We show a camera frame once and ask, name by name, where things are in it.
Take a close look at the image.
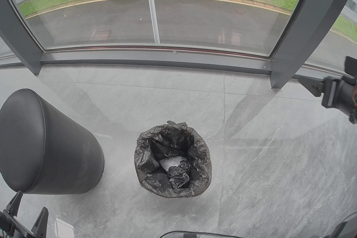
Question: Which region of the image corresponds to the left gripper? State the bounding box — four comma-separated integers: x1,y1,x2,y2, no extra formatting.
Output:
0,191,49,238

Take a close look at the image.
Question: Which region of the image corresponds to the black plastic bag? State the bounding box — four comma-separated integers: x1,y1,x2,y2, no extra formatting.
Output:
134,120,211,198

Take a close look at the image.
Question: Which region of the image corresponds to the black cable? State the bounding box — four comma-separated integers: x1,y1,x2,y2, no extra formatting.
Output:
160,230,232,238

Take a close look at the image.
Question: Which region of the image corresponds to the window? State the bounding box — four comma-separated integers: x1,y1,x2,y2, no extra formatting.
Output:
0,0,357,89

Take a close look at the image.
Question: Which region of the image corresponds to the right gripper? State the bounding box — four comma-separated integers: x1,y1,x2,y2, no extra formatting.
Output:
321,76,357,112

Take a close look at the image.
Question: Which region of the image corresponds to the crumpled black plastic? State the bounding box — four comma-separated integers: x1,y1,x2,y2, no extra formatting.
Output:
167,160,193,189

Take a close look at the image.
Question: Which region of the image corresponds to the dark grey round chair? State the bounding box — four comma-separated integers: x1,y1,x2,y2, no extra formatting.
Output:
0,89,105,195

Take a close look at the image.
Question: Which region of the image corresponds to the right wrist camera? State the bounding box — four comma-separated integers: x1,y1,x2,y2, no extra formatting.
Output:
345,56,357,77

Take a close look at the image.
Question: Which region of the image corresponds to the crumpled white paper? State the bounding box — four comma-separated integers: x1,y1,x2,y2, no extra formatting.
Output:
160,156,187,172

